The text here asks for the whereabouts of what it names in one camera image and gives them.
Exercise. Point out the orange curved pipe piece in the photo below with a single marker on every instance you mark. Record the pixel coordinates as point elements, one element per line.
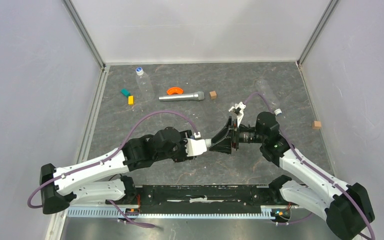
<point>175,91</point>

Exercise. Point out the brown wooden cube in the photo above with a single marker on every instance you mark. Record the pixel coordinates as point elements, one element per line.
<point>213,95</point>

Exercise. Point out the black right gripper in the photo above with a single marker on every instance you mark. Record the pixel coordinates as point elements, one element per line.
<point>225,146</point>

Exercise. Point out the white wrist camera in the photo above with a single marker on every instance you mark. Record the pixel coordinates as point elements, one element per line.
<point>238,110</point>
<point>196,145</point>

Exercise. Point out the brown cube near right wall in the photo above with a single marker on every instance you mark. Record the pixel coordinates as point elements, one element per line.
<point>316,125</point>

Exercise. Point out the clear bottle with blue-white cap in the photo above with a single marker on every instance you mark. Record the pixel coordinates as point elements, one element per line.
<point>144,83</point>

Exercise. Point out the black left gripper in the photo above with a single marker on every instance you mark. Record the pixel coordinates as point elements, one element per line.
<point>186,134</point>

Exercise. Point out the yellow rectangular block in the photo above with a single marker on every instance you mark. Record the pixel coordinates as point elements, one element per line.
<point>131,100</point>

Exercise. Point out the silver microphone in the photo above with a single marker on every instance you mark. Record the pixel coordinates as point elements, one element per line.
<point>195,96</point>

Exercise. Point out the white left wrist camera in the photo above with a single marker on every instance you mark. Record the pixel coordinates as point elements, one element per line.
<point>196,145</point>

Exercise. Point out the blue labelled Pocari bottle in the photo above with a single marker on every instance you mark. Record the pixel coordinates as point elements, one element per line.
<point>208,143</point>

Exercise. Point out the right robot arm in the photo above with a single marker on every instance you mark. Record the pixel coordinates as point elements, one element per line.
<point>345,208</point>

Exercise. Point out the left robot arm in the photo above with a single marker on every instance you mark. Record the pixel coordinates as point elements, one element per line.
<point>61,187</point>

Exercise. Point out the clear bottle lying right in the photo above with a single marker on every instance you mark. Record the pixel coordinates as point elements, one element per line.
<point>264,88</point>

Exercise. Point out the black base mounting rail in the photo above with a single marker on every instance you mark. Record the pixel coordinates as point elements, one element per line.
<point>202,199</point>

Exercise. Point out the teal rectangular block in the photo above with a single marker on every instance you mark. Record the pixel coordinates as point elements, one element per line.
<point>125,92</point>

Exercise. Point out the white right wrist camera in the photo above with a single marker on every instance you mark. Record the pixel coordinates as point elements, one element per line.
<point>238,110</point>

